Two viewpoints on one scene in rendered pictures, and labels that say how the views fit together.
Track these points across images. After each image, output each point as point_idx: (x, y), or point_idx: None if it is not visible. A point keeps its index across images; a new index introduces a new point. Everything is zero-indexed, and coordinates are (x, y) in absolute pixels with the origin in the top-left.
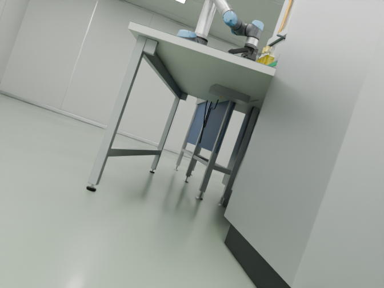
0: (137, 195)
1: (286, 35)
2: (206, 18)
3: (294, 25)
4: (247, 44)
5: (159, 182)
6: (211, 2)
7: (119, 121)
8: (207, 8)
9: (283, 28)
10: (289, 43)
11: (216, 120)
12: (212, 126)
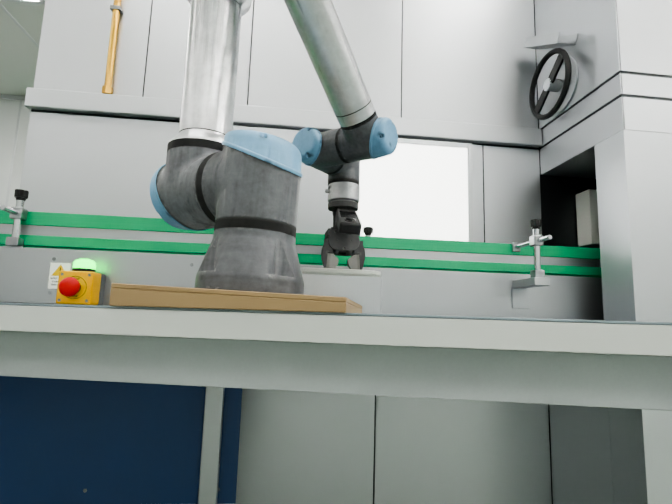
0: None
1: (632, 264)
2: (235, 80)
3: (650, 252)
4: (354, 202)
5: None
6: (240, 21)
7: None
8: (236, 42)
9: (118, 84)
10: (660, 285)
11: (81, 393)
12: (39, 413)
